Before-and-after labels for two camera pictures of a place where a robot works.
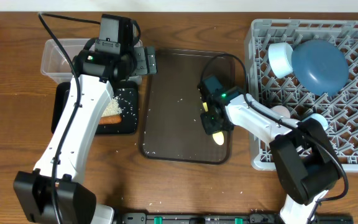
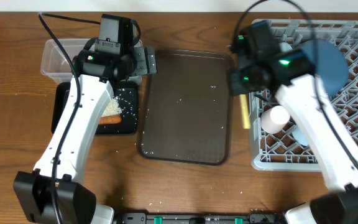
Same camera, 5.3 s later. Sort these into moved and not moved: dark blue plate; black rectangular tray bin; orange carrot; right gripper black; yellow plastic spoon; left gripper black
Moved: yellow plastic spoon; right gripper black
Not moved: orange carrot; black rectangular tray bin; dark blue plate; left gripper black
